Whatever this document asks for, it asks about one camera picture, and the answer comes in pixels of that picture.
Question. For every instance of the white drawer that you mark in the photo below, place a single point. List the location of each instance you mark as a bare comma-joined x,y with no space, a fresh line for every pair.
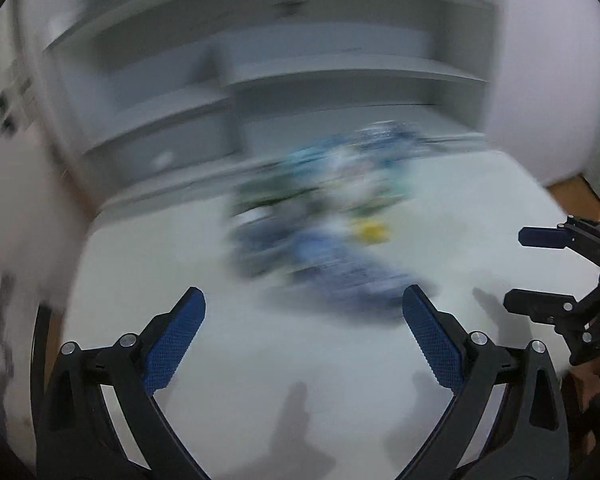
160,147

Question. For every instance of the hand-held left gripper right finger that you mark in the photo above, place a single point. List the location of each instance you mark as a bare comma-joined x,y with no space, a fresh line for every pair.
435,342

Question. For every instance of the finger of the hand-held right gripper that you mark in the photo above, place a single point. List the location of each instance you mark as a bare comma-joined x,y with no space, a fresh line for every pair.
542,237
535,304

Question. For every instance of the pile of blue wrappers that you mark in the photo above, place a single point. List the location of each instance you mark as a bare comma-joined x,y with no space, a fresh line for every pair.
330,260

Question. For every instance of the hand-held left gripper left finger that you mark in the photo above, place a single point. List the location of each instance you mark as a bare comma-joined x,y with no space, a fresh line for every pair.
177,340

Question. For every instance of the white shelf unit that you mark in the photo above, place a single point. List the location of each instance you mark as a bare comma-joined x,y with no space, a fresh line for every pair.
290,60

